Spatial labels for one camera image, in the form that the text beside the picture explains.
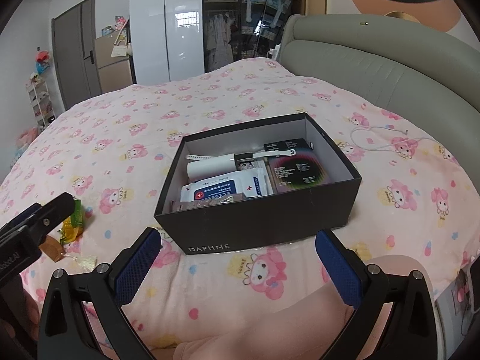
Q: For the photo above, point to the pink plush figure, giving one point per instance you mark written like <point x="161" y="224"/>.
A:
<point x="120" y="24"/>

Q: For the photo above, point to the white shelf rack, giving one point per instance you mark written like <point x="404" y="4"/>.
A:
<point x="41" y="101"/>

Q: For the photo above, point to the white wall plug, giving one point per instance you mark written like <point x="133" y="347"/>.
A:
<point x="275" y="51"/>

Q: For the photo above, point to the pile of plush toys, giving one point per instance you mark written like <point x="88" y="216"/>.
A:
<point x="26" y="138"/>

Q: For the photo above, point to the grey green padded headboard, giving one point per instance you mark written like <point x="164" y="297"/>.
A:
<point x="356" y="52"/>

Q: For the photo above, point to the colourful wall toy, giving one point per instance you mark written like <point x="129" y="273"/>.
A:
<point x="42" y="62"/>

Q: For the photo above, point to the person's pink trousers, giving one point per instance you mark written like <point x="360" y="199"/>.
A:
<point x="262" y="337"/>

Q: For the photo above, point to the grey door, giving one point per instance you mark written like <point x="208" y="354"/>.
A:
<point x="71" y="52"/>

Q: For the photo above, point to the brown cardboard cabinet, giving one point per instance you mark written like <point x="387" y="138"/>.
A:
<point x="112" y="71"/>

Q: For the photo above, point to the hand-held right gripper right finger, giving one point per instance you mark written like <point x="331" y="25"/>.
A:
<point x="339" y="270"/>

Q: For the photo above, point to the brown foil packets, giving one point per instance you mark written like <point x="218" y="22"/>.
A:
<point x="198" y="204"/>

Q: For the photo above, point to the glossy white wardrobe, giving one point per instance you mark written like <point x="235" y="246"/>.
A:
<point x="168" y="26"/>

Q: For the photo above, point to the green yellow snack packet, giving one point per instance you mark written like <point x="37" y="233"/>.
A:
<point x="73" y="223"/>

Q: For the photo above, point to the black cardboard box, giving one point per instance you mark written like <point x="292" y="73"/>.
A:
<point x="243" y="225"/>

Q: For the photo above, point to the small black flat box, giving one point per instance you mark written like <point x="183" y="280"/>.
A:
<point x="288" y="144"/>

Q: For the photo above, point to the glass display cabinet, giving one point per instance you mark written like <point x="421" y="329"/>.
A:
<point x="225" y="45"/>

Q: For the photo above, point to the black box with colourful print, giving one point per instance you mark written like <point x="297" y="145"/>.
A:
<point x="300" y="174"/>

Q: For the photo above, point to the white handbag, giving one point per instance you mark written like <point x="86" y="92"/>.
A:
<point x="120" y="49"/>

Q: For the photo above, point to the brown tag with tassel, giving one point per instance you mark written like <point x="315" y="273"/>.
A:
<point x="50" y="249"/>

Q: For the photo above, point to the round orange wall decoration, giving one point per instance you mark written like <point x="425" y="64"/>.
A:
<point x="393" y="3"/>

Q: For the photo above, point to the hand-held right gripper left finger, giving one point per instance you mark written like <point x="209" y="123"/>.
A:
<point x="137" y="266"/>

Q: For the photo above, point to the white cylindrical bottle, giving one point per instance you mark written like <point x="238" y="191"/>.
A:
<point x="210" y="168"/>

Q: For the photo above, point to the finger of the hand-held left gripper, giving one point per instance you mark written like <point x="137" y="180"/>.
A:
<point x="20" y="215"/>
<point x="52" y="212"/>

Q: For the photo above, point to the pink printed blanket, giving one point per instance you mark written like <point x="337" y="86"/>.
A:
<point x="112" y="138"/>

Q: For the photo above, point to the white wet wipes pack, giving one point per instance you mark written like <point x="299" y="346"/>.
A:
<point x="225" y="189"/>

